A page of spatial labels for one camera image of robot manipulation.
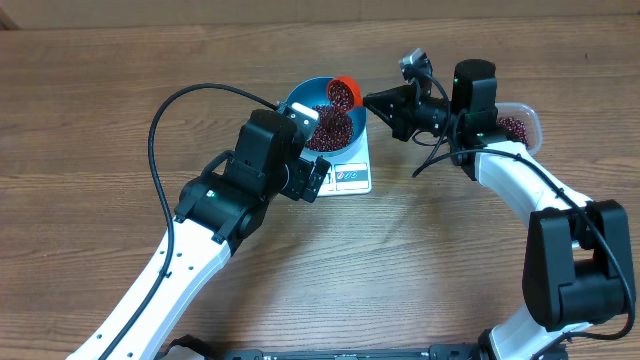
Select white digital kitchen scale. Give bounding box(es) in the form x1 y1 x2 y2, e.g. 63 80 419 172
318 130 372 197

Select red beans in bowl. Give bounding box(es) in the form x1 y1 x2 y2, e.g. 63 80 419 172
305 105 354 152

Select red scoop with blue handle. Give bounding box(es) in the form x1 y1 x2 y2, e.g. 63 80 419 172
326 76 363 113

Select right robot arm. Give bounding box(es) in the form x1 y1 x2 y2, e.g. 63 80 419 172
363 58 636 359

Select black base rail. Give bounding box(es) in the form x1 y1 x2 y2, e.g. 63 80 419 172
153 335 492 360

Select clear plastic container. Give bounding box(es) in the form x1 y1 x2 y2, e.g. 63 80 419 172
496 102 543 155

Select blue plastic bowl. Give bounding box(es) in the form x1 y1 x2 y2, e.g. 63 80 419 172
286 77 367 156

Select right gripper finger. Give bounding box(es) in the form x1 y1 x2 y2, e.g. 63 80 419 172
363 85 415 108
367 104 404 138

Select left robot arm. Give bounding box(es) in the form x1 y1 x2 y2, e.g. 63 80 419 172
70 103 329 359

